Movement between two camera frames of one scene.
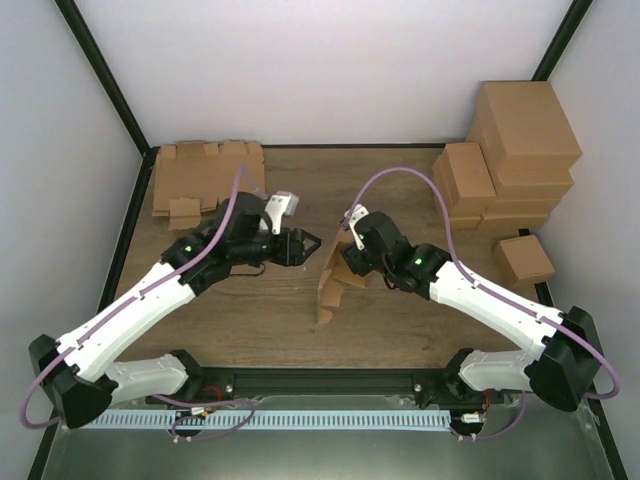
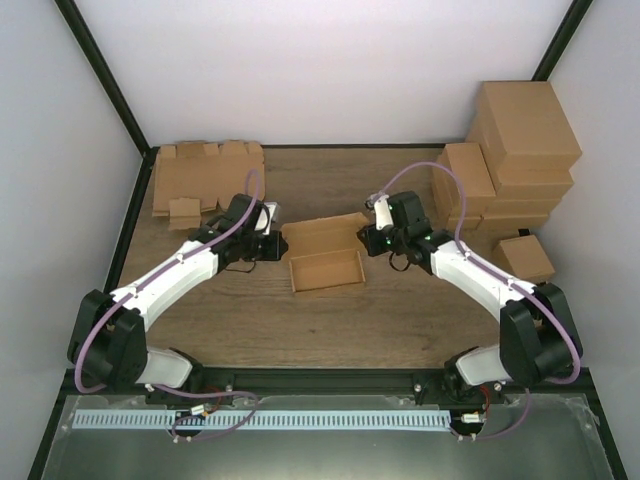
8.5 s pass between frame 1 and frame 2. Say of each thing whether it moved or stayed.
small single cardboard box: stayed
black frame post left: stayed
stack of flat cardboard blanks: stayed
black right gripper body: moved
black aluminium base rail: stayed
